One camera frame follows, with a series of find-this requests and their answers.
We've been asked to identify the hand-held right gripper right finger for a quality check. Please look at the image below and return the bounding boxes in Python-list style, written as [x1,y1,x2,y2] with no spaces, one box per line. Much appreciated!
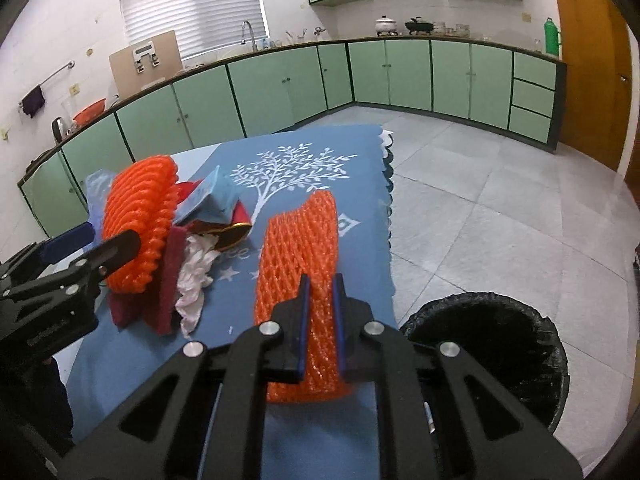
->
[332,272,583,480]

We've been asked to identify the metal towel rail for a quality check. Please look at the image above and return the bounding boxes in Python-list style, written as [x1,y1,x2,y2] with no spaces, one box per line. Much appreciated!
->
[19,60,76,108]

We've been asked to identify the red plastic basin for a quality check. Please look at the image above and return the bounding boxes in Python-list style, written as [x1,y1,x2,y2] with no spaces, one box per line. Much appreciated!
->
[73,98,107,123]

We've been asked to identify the green thermos bottle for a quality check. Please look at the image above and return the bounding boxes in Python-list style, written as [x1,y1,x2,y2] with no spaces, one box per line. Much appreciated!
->
[544,17,562,57]

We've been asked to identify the dark purple towel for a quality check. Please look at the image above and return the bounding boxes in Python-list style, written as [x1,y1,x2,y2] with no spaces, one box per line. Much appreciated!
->
[21,85,46,118]

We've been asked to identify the light blue paper packet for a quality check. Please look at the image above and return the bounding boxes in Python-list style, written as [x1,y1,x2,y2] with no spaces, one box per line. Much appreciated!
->
[175,166,244,226]

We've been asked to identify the translucent blue plastic bag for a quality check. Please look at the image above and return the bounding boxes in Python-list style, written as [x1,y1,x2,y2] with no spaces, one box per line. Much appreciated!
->
[84,167,121,223]

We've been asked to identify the long orange foam net sleeve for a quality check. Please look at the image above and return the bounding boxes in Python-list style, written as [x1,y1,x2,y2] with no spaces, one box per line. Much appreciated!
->
[253,190,351,403]

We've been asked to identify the grey metal bracket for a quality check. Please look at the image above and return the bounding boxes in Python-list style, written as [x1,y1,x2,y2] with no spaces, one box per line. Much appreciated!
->
[132,46,161,73]

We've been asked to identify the white window blinds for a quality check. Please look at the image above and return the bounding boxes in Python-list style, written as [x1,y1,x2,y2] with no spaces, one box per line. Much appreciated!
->
[118,0,266,61]

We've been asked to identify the brown wooden door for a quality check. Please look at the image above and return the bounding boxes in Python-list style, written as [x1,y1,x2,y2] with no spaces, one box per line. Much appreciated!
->
[547,0,636,171]

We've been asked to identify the white tissue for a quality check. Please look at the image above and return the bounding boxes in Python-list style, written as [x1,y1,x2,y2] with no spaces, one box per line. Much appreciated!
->
[175,235,221,338]

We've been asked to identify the blue printed tablecloth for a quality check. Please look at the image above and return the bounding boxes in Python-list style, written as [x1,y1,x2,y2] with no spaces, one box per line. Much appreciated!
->
[52,124,398,480]

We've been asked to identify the brown wooden board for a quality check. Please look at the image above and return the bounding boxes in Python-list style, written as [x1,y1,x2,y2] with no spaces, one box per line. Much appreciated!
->
[109,30,183,98]

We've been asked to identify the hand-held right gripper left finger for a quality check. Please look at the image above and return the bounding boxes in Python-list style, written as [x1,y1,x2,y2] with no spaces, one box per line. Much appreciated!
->
[60,274,313,480]

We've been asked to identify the dark red cloth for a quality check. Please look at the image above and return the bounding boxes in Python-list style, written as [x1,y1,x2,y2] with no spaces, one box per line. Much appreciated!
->
[107,227,188,336]

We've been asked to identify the green base kitchen cabinets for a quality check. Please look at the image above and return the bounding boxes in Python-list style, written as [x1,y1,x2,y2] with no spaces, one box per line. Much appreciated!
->
[17,39,568,238]

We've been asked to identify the curled orange foam net sleeve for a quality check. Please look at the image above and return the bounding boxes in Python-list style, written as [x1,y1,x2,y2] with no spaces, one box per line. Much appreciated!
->
[101,156,179,293]

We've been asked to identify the red packet with gold print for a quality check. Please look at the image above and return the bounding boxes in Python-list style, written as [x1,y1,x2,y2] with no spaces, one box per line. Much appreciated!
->
[187,202,252,252]

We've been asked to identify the black trash bin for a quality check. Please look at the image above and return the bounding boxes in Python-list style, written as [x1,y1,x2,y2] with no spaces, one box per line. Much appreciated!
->
[398,291,571,436]

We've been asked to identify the white scalloped table cover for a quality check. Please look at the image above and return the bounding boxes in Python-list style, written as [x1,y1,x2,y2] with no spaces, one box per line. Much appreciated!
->
[377,127,398,241]

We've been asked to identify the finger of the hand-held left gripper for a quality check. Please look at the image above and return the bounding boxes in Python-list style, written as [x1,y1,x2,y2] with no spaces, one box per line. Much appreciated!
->
[0,230,142,321]
[0,222,96,286]

